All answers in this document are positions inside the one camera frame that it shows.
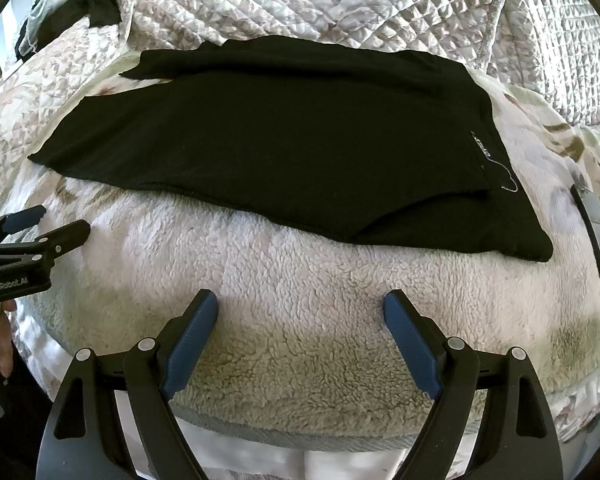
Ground black pants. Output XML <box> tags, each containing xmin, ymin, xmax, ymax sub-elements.
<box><xmin>32</xmin><ymin>37</ymin><xmax>553</xmax><ymax>262</ymax></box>

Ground person's left hand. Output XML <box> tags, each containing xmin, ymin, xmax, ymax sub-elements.
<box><xmin>0</xmin><ymin>300</ymin><xmax>17</xmax><ymax>378</ymax></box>

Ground floral fleece blanket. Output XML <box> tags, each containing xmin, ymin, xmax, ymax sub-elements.
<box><xmin>0</xmin><ymin>55</ymin><xmax>600</xmax><ymax>451</ymax></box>

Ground dark clothes pile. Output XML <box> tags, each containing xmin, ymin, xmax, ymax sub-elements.
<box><xmin>15</xmin><ymin>0</ymin><xmax>121</xmax><ymax>62</ymax></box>

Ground quilted floral bedspread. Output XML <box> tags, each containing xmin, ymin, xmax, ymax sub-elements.
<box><xmin>0</xmin><ymin>0</ymin><xmax>600</xmax><ymax>212</ymax></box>

